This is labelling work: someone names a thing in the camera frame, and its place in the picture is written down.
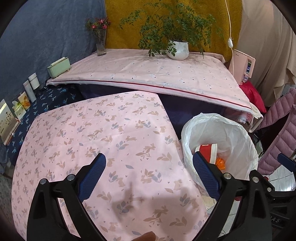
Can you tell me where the orange plastic snack bag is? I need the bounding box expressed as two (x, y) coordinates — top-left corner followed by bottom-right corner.
(215, 157), (226, 170)

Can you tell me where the white calendar card stand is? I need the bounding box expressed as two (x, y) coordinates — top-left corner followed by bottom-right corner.
(0, 99), (20, 145)

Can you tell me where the pink dotted tablecloth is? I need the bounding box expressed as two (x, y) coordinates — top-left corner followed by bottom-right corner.
(46, 49), (254, 114)

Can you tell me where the white trash bag bin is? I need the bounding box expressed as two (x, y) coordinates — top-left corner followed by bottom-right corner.
(181, 113), (258, 200)

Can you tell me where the navy leaf print cloth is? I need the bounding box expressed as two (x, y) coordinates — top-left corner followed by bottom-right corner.
(6, 86), (82, 164)

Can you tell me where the orange flower small box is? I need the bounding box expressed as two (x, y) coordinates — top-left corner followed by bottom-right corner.
(18, 91), (31, 110)

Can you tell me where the green flower small box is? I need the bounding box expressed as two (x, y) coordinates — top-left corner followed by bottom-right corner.
(12, 101), (26, 120)

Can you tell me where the white cable with switch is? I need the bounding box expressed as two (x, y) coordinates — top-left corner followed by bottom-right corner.
(224, 0), (235, 77)

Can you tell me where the mauve puffer jacket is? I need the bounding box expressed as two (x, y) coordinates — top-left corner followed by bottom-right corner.
(255, 88), (295, 175)

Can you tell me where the white cosmetic jar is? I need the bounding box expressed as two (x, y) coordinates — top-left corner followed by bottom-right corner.
(28, 73), (40, 90)

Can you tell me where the mustard yellow curtain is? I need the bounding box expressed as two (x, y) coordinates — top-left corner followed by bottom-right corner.
(105, 1), (242, 61)

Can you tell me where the glass vase with red flowers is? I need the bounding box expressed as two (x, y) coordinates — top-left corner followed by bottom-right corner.
(85, 18), (110, 56)

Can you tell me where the green potted plant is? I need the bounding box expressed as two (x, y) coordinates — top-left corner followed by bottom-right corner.
(119, 1), (224, 57)

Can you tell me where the red cloth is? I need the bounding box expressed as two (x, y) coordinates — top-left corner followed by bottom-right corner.
(239, 81), (267, 113)

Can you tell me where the blue hanging cloth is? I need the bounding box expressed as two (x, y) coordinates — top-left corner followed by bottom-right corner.
(1, 1), (106, 105)

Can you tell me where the mint green tissue box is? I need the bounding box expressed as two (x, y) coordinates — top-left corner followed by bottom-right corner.
(47, 57), (71, 78)

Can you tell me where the person's left hand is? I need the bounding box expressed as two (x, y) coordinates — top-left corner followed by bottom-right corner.
(132, 232), (156, 241)

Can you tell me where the beige curtain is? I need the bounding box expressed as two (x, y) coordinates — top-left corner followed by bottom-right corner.
(237, 1), (295, 106)

